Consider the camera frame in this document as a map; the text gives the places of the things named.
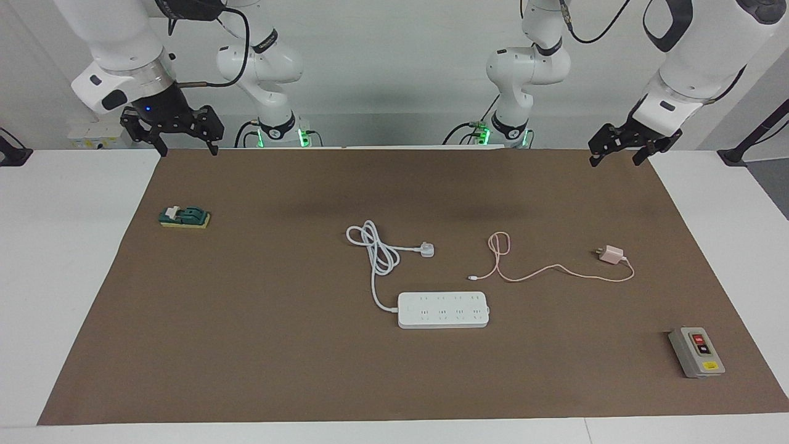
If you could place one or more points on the white background box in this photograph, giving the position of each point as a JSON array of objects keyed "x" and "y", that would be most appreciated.
[{"x": 92, "y": 139}]

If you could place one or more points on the black table clamp stand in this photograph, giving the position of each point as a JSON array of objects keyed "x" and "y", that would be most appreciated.
[
  {"x": 736, "y": 154},
  {"x": 13, "y": 155}
]

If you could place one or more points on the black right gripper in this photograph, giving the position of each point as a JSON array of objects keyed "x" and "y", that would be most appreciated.
[{"x": 163, "y": 111}]

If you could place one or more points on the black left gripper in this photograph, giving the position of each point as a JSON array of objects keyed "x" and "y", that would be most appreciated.
[{"x": 647, "y": 131}]

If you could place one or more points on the green knife switch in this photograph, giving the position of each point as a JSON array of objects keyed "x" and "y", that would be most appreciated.
[{"x": 188, "y": 216}]

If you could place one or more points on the grey push button box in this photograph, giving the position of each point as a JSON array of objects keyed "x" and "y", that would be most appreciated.
[{"x": 696, "y": 354}]

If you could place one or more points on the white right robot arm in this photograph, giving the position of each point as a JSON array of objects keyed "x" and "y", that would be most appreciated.
[{"x": 262, "y": 68}]

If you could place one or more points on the pink charger adapter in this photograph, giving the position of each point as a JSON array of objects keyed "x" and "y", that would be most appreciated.
[{"x": 612, "y": 254}]

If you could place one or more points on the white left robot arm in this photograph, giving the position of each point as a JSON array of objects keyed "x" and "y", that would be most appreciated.
[{"x": 524, "y": 68}]

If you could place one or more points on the brown paper table mat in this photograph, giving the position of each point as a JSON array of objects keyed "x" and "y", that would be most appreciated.
[{"x": 246, "y": 370}]

